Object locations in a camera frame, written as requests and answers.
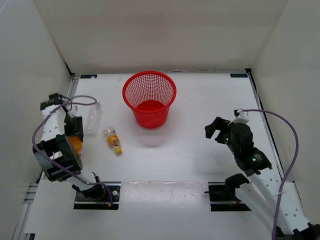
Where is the aluminium frame rail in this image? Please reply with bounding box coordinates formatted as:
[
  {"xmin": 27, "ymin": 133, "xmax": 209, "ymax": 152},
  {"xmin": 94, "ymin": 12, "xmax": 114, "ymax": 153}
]
[
  {"xmin": 244, "ymin": 68, "xmax": 313, "ymax": 240},
  {"xmin": 12, "ymin": 73, "xmax": 80, "ymax": 240}
]

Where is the right aluminium frame rail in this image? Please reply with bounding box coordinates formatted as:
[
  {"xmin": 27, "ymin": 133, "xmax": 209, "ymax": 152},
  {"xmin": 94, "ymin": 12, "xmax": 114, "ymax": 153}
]
[{"xmin": 244, "ymin": 68, "xmax": 313, "ymax": 240}]

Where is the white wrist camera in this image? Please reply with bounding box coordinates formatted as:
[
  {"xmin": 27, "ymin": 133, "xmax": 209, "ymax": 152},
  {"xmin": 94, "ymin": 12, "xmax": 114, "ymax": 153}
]
[
  {"xmin": 230, "ymin": 108, "xmax": 250, "ymax": 124},
  {"xmin": 68, "ymin": 104, "xmax": 78, "ymax": 118}
]

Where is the small yellow-label plastic bottle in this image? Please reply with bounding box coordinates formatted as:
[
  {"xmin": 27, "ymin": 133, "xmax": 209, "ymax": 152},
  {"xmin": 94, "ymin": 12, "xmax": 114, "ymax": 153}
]
[{"xmin": 102, "ymin": 126, "xmax": 123, "ymax": 156}]

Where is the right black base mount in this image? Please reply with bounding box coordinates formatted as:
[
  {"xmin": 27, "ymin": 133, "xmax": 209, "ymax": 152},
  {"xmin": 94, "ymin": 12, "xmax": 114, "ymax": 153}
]
[{"xmin": 204, "ymin": 182, "xmax": 251, "ymax": 212}]

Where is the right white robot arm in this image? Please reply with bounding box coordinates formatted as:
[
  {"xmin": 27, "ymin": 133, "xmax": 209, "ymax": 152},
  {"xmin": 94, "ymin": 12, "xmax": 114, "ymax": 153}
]
[{"xmin": 204, "ymin": 117, "xmax": 320, "ymax": 240}]

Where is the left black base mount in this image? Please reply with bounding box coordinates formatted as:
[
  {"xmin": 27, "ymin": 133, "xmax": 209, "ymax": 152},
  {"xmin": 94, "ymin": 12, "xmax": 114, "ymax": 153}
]
[{"xmin": 73, "ymin": 181, "xmax": 121, "ymax": 211}]

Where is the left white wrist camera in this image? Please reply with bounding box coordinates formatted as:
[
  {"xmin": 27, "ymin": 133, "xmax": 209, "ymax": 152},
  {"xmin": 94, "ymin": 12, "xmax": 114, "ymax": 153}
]
[{"xmin": 68, "ymin": 104, "xmax": 78, "ymax": 118}]

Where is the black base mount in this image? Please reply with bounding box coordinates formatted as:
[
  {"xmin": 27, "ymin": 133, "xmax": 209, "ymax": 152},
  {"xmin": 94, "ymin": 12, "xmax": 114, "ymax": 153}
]
[
  {"xmin": 73, "ymin": 181, "xmax": 121, "ymax": 211},
  {"xmin": 204, "ymin": 182, "xmax": 251, "ymax": 212}
]

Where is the left aluminium frame rail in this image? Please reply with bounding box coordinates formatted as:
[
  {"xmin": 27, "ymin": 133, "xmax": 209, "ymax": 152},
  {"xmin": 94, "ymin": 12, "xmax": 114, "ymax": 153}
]
[{"xmin": 12, "ymin": 73, "xmax": 80, "ymax": 240}]

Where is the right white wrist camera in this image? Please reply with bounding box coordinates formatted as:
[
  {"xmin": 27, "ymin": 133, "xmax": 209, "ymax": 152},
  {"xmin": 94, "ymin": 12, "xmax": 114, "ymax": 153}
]
[{"xmin": 230, "ymin": 108, "xmax": 250, "ymax": 124}]

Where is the clear plastic bottle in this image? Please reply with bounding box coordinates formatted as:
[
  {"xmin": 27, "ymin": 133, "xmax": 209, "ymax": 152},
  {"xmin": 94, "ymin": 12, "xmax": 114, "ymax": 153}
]
[{"xmin": 83, "ymin": 102, "xmax": 102, "ymax": 138}]

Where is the orange plastic bottle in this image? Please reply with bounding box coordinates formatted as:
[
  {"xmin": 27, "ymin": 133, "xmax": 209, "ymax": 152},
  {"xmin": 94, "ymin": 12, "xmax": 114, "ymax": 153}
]
[{"xmin": 68, "ymin": 136, "xmax": 83, "ymax": 156}]

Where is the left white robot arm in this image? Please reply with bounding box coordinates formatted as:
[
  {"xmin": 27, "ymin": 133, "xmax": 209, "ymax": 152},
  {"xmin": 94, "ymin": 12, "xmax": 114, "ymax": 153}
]
[{"xmin": 31, "ymin": 93, "xmax": 107, "ymax": 201}]

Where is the red mesh plastic bin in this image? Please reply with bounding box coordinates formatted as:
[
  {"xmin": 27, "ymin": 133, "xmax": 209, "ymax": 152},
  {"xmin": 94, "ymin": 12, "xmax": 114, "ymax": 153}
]
[{"xmin": 122, "ymin": 70, "xmax": 177, "ymax": 129}]

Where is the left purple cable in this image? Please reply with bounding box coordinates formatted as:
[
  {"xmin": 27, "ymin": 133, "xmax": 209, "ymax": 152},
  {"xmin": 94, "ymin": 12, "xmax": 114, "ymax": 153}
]
[{"xmin": 32, "ymin": 95, "xmax": 115, "ymax": 208}]

